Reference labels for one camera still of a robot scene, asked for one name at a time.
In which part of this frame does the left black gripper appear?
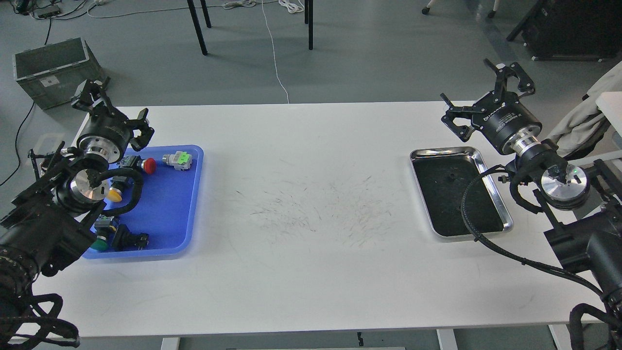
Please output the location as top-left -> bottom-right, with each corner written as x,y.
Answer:
71,77 -> 154,163

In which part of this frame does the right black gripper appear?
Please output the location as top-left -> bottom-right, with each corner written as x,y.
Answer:
440,59 -> 543,156

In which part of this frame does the black industrial part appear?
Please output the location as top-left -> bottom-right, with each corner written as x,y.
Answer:
111,224 -> 149,252

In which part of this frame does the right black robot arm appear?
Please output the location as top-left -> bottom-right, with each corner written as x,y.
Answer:
441,58 -> 622,350

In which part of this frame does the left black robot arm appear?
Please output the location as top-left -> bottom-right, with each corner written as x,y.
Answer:
0,79 -> 154,350

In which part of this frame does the green grey connector part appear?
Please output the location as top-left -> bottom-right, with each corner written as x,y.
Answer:
162,151 -> 193,171

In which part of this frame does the grey plastic crate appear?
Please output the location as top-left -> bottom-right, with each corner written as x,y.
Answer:
13,38 -> 108,110

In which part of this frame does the silver metal tray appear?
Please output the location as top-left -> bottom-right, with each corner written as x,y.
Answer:
410,146 -> 514,241

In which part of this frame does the black equipment case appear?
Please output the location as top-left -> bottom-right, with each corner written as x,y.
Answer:
506,0 -> 622,60

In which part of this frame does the blue plastic tray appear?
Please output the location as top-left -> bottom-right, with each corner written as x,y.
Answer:
83,144 -> 204,260

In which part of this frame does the black table leg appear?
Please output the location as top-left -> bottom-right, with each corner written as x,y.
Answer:
187,0 -> 212,57
304,0 -> 314,51

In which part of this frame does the black table leg right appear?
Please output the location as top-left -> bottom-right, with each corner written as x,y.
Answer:
304,0 -> 314,51

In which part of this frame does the red push button switch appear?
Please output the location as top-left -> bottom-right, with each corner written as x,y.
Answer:
116,155 -> 157,175

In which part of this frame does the yellow push button switch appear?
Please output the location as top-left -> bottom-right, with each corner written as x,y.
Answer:
106,175 -> 128,202

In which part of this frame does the black floor cable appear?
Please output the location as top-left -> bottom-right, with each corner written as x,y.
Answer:
0,0 -> 98,187

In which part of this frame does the green push button switch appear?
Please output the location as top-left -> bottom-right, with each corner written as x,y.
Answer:
90,215 -> 120,252

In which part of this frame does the white cable on floor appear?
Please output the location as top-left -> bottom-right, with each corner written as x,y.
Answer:
223,0 -> 306,104

